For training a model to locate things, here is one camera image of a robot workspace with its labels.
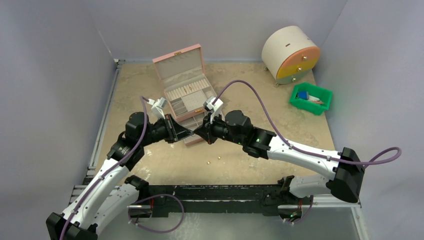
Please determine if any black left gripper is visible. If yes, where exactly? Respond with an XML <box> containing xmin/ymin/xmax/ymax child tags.
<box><xmin>139</xmin><ymin>113</ymin><xmax>193</xmax><ymax>147</ymax></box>

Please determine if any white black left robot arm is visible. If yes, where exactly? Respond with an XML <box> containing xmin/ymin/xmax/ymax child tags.
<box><xmin>46</xmin><ymin>112</ymin><xmax>194</xmax><ymax>240</ymax></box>

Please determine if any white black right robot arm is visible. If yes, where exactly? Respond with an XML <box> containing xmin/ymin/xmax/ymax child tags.
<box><xmin>194</xmin><ymin>110</ymin><xmax>365</xmax><ymax>204</ymax></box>

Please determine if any pink jewelry box drawer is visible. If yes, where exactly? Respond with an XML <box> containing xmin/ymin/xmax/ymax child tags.
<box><xmin>181</xmin><ymin>106</ymin><xmax>230</xmax><ymax>147</ymax></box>

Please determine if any pink jewelry box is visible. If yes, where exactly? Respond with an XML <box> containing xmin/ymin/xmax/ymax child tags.
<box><xmin>152</xmin><ymin>44</ymin><xmax>217</xmax><ymax>122</ymax></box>

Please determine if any blue block in bin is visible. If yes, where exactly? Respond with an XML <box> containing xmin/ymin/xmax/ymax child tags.
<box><xmin>296</xmin><ymin>91</ymin><xmax>309</xmax><ymax>100</ymax></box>

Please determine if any round white drawer cabinet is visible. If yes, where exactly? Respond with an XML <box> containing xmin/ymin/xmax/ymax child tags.
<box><xmin>261</xmin><ymin>25</ymin><xmax>321</xmax><ymax>86</ymax></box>

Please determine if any white tool in bin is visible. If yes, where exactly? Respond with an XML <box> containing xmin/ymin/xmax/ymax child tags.
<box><xmin>308</xmin><ymin>95</ymin><xmax>325</xmax><ymax>105</ymax></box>

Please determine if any green plastic bin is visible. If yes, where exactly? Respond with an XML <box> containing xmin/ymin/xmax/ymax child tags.
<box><xmin>289</xmin><ymin>82</ymin><xmax>333</xmax><ymax>116</ymax></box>

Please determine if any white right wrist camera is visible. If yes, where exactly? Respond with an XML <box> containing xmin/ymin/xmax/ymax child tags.
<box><xmin>203</xmin><ymin>96</ymin><xmax>224</xmax><ymax>124</ymax></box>

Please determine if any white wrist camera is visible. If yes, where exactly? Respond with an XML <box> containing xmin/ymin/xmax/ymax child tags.
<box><xmin>147</xmin><ymin>97</ymin><xmax>167</xmax><ymax>120</ymax></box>
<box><xmin>203</xmin><ymin>96</ymin><xmax>224</xmax><ymax>124</ymax></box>

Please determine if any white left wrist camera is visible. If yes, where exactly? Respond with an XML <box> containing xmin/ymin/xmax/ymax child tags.
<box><xmin>147</xmin><ymin>97</ymin><xmax>167</xmax><ymax>120</ymax></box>

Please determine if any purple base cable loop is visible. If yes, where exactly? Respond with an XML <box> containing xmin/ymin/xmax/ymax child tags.
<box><xmin>128</xmin><ymin>194</ymin><xmax>184</xmax><ymax>234</ymax></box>

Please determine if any aluminium table frame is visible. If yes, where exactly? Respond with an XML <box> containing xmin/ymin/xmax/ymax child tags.
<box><xmin>69</xmin><ymin>58</ymin><xmax>126</xmax><ymax>205</ymax></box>

